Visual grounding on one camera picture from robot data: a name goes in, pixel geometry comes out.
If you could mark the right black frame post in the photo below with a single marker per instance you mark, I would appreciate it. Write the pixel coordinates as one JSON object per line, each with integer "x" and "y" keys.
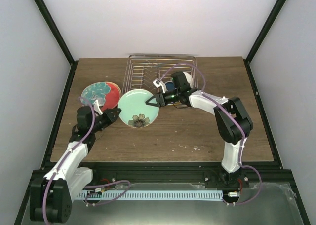
{"x": 276, "y": 9}

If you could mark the left black frame post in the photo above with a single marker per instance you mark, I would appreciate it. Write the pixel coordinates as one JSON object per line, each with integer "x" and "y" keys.
{"x": 54, "y": 30}

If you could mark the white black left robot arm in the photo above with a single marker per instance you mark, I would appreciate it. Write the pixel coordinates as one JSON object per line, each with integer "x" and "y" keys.
{"x": 52, "y": 196}

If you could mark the red teal floral plate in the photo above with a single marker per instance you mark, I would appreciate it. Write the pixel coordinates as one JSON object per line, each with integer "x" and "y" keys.
{"x": 107, "y": 93}

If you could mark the metal wire dish rack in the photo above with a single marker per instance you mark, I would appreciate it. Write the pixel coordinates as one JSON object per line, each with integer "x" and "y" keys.
{"x": 143, "y": 69}

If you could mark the light green round plate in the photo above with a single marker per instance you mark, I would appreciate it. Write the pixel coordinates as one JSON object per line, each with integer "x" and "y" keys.
{"x": 134, "y": 112}

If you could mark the white scalloped bowl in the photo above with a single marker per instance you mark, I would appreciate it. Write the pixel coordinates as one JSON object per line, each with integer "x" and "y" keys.
{"x": 189, "y": 79}

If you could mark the black aluminium frame rail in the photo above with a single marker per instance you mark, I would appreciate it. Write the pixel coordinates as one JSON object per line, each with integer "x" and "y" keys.
{"x": 174, "y": 172}

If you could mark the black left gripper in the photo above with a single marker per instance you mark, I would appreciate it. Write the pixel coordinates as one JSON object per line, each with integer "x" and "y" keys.
{"x": 110, "y": 117}

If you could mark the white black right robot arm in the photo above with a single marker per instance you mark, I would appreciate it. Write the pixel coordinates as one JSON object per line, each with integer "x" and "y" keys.
{"x": 233, "y": 122}

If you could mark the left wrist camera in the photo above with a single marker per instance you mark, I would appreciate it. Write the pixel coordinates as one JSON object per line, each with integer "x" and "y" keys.
{"x": 97, "y": 105}

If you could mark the light blue slotted cable duct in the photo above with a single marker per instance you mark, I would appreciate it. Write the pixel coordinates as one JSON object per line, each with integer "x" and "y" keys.
{"x": 151, "y": 195}

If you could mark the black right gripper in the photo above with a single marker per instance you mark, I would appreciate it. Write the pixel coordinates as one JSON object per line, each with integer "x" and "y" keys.
{"x": 157, "y": 96}

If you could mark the black frame post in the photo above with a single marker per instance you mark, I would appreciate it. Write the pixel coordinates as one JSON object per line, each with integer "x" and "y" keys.
{"x": 276, "y": 9}
{"x": 54, "y": 30}

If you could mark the dark blue mug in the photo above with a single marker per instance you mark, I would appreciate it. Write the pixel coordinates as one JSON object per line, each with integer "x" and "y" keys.
{"x": 169, "y": 85}

